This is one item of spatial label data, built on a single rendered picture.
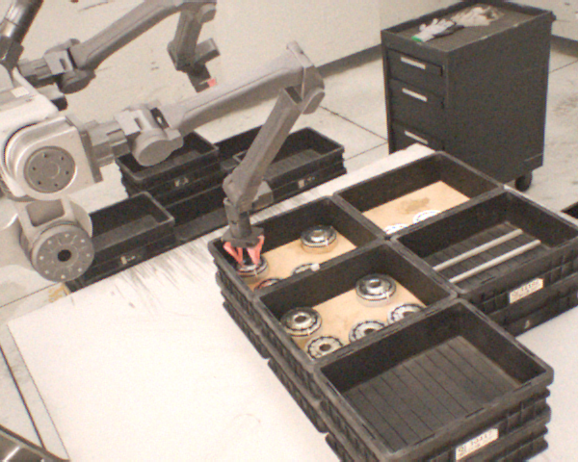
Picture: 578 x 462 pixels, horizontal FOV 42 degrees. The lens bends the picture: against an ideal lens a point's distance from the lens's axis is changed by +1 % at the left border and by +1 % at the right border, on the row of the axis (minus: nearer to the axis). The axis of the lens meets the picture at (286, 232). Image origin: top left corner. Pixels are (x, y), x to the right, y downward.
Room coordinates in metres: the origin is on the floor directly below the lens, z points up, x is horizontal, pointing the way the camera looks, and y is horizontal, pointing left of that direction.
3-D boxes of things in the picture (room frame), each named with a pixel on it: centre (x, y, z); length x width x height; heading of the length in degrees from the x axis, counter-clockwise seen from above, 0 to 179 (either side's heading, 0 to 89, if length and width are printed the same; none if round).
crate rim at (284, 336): (1.38, -0.13, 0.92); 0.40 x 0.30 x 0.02; 112
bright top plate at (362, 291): (1.50, -0.20, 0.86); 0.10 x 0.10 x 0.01
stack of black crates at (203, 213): (2.67, 0.30, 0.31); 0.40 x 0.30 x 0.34; 116
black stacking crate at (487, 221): (1.54, -0.50, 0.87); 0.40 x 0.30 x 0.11; 112
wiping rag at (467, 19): (3.32, -1.02, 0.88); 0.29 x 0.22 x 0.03; 116
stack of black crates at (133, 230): (2.49, 0.66, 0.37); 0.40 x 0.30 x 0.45; 116
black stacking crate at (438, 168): (1.81, -0.38, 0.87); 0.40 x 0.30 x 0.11; 112
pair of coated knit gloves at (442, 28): (3.25, -0.80, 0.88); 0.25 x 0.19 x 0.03; 116
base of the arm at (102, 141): (1.32, 0.32, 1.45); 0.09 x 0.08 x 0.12; 26
